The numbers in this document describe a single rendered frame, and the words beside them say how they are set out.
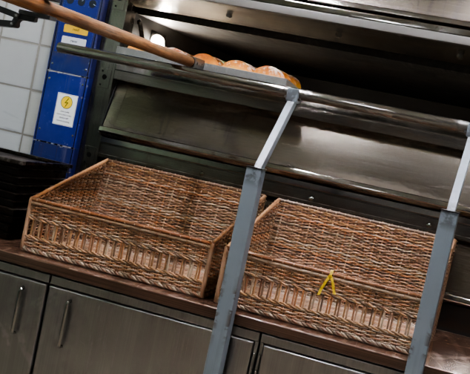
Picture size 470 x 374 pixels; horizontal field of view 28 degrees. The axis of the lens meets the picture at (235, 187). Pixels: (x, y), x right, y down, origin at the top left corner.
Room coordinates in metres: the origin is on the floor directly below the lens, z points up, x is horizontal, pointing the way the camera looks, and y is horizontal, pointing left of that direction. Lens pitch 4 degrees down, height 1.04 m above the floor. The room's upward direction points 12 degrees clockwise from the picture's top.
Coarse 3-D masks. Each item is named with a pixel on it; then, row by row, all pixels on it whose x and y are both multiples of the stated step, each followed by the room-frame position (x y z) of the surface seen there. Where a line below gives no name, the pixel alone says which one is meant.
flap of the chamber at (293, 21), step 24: (144, 0) 2.99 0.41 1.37; (168, 0) 2.92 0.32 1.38; (192, 0) 2.85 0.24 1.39; (216, 0) 2.81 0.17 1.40; (240, 0) 2.79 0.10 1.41; (240, 24) 2.99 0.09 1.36; (264, 24) 2.92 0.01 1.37; (288, 24) 2.85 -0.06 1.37; (312, 24) 2.78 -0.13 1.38; (336, 24) 2.72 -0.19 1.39; (360, 24) 2.69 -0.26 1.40; (384, 24) 2.67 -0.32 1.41; (384, 48) 2.83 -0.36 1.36; (408, 48) 2.77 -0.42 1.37; (432, 48) 2.71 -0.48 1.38; (456, 48) 2.65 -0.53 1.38
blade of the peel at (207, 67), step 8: (120, 48) 2.88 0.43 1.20; (128, 48) 2.87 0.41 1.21; (136, 56) 2.86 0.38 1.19; (144, 56) 2.86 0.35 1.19; (152, 56) 2.85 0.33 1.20; (176, 64) 2.83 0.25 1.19; (208, 64) 2.80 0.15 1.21; (216, 72) 2.79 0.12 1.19; (224, 72) 2.79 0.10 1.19; (232, 72) 2.78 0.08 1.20; (240, 72) 2.77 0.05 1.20; (248, 72) 2.77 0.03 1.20; (264, 80) 2.75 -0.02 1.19; (272, 80) 2.75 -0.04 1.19; (280, 80) 2.74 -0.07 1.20; (288, 80) 2.76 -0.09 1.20
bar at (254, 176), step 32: (128, 64) 2.64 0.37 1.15; (160, 64) 2.61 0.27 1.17; (288, 96) 2.49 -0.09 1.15; (320, 96) 2.48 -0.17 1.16; (448, 128) 2.39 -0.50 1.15; (256, 160) 2.32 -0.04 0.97; (256, 192) 2.28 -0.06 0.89; (448, 224) 2.14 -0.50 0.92; (448, 256) 2.14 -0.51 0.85; (224, 288) 2.28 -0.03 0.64; (224, 320) 2.28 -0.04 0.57; (416, 320) 2.15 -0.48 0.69; (224, 352) 2.29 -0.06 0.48; (416, 352) 2.15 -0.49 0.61
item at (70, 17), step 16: (16, 0) 1.73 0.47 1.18; (32, 0) 1.78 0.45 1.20; (64, 16) 1.92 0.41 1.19; (80, 16) 1.98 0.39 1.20; (96, 32) 2.08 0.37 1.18; (112, 32) 2.15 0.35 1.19; (128, 32) 2.26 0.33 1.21; (144, 48) 2.35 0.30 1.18; (160, 48) 2.45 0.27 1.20; (192, 64) 2.71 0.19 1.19
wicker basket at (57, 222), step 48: (48, 192) 2.65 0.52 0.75; (96, 192) 2.97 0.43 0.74; (144, 192) 2.94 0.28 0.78; (192, 192) 2.91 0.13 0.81; (240, 192) 2.88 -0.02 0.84; (48, 240) 2.54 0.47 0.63; (96, 240) 2.92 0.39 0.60; (144, 240) 2.47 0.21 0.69; (192, 240) 2.43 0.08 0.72; (192, 288) 2.42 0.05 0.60
